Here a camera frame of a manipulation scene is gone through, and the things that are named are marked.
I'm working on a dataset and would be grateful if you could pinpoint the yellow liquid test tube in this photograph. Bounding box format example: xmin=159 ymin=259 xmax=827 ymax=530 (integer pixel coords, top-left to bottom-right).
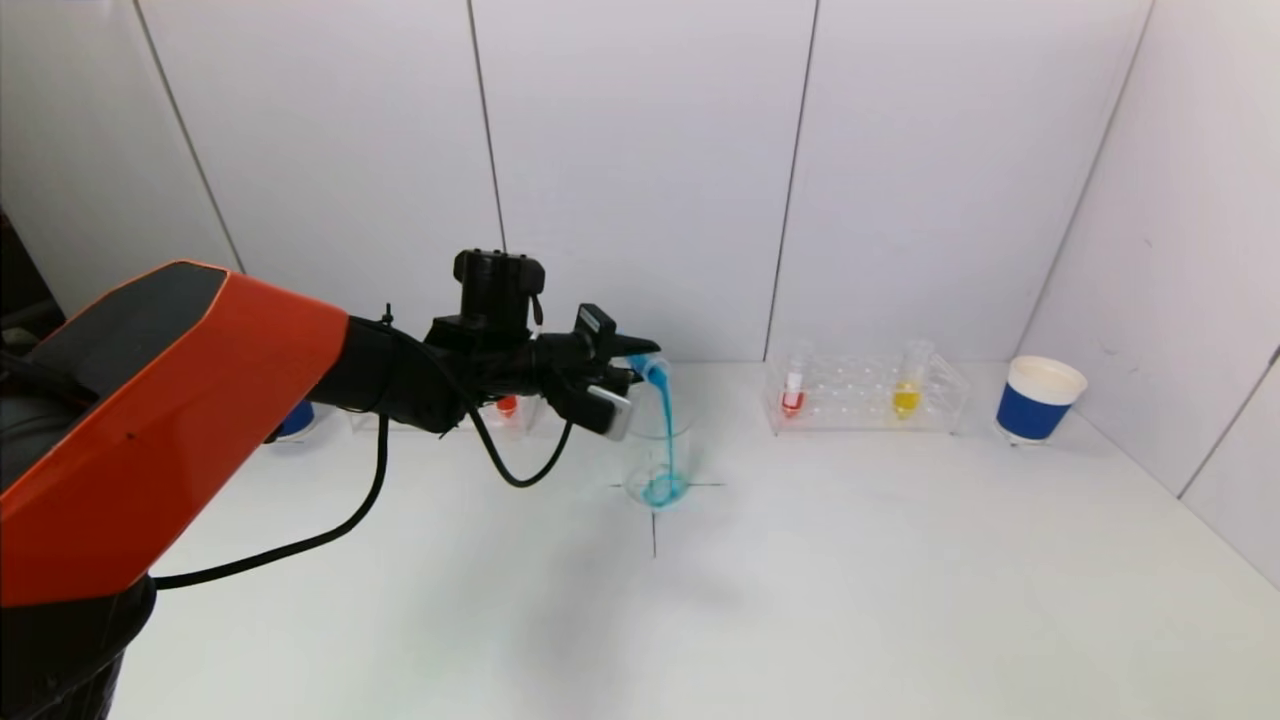
xmin=890 ymin=339 xmax=933 ymax=419

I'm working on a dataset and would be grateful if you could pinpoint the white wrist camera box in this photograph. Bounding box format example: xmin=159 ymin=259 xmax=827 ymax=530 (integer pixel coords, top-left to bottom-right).
xmin=588 ymin=385 xmax=635 ymax=442

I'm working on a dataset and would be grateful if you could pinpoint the clear acrylic test tube rack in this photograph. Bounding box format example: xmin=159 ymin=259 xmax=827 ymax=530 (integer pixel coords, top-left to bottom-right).
xmin=761 ymin=350 xmax=969 ymax=437
xmin=348 ymin=393 xmax=546 ymax=435

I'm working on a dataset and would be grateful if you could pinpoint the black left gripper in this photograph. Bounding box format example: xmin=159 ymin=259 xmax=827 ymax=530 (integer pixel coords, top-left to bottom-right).
xmin=534 ymin=303 xmax=662 ymax=385

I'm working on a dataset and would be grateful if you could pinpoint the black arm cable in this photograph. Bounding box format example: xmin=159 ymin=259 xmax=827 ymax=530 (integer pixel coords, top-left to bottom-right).
xmin=153 ymin=410 xmax=577 ymax=591

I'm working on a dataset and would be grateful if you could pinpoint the red liquid tube white label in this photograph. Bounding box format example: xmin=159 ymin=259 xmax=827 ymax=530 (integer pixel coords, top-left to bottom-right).
xmin=781 ymin=340 xmax=813 ymax=419

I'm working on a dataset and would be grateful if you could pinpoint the clear glass beaker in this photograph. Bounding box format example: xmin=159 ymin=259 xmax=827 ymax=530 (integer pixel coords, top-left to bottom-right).
xmin=619 ymin=392 xmax=694 ymax=509

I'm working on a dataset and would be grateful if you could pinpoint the blue liquid test tube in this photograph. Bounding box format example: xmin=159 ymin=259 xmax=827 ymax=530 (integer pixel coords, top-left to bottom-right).
xmin=625 ymin=354 xmax=673 ymax=393

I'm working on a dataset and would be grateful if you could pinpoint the white paper cup blue sleeve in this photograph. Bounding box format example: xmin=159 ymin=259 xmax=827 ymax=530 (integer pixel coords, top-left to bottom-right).
xmin=993 ymin=356 xmax=1086 ymax=447
xmin=268 ymin=398 xmax=317 ymax=443

